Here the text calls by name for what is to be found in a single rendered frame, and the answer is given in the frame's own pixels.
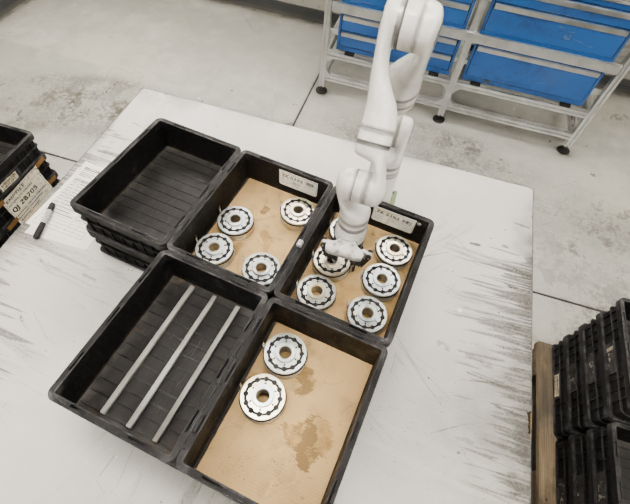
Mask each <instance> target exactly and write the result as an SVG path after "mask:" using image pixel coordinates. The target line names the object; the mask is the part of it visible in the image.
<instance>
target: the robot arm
mask: <svg viewBox="0 0 630 504"><path fill-rule="evenodd" d="M443 18H444V9H443V6H442V4H441V3H440V2H438V1H435V0H387V2H386V4H385V6H384V10H383V14H382V15H381V21H380V26H379V28H378V36H377V41H376V46H375V52H374V58H373V63H372V69H371V75H370V82H369V89H368V95H367V101H366V106H365V110H364V115H363V119H362V122H361V126H360V129H359V133H358V137H357V138H358V139H357V141H356V144H355V153H356V154H357V155H359V156H360V157H362V158H364V159H366V160H368V161H369V162H371V164H370V168H369V171H366V170H362V169H359V168H355V167H346V168H344V169H343V170H341V172H340V173H339V174H338V177H337V180H336V194H337V198H338V202H339V207H340V211H339V217H338V220H337V223H336V227H335V233H334V238H333V239H332V240H328V239H327V237H323V239H322V242H321V244H320V245H321V248H322V251H323V254H324V256H325V257H326V258H328V257H329V258H330V259H331V261H330V263H335V262H336V259H337V258H338V257H341V258H344V259H348V260H349V262H350V263H351V264H350V268H349V273H351V271H352V272H353V271H354V269H355V266H358V267H363V266H364V265H365V264H366V263H367V262H368V261H369V260H371V256H372V253H373V251H372V250H368V251H366V250H364V247H363V242H364V239H365V236H366V232H367V225H368V221H369V218H370V214H371V207H376V206H378V205H379V204H380V203H381V202H382V201H384V202H387V203H390V200H391V196H392V193H393V190H394V187H395V184H396V180H397V177H398V174H399V170H400V167H401V164H402V160H403V157H404V153H405V150H406V148H407V145H408V143H409V140H410V137H411V134H412V132H413V128H414V122H413V119H412V118H411V117H409V116H405V115H402V114H404V113H406V112H407V111H409V110H410V109H411V108H412V107H413V106H414V105H415V103H416V101H417V98H418V95H419V92H420V89H421V85H422V81H423V77H424V73H425V70H426V67H427V64H428V61H429V59H430V57H431V54H432V52H433V49H434V47H435V44H436V42H437V40H438V36H439V34H440V31H441V28H442V24H443V21H444V20H443ZM392 49H396V50H399V51H404V52H408V53H409V54H407V55H405V56H403V57H402V58H400V59H398V60H397V61H395V62H394V63H393V64H391V65H390V66H389V58H390V52H391V50H392Z"/></svg>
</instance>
